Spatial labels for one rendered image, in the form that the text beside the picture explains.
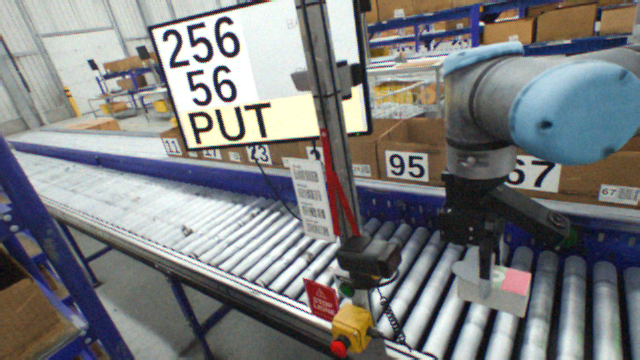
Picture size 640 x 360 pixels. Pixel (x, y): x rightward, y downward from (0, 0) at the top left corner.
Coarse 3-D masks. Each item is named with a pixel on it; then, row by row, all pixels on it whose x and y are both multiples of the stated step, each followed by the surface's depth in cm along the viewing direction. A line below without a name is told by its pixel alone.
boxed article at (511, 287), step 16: (496, 272) 56; (512, 272) 55; (528, 272) 54; (464, 288) 56; (496, 288) 53; (512, 288) 52; (528, 288) 53; (480, 304) 56; (496, 304) 54; (512, 304) 52
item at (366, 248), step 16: (352, 240) 67; (368, 240) 65; (384, 240) 64; (336, 256) 66; (352, 256) 64; (368, 256) 62; (384, 256) 60; (400, 256) 63; (352, 272) 66; (368, 272) 63; (384, 272) 61; (352, 288) 69; (368, 288) 66
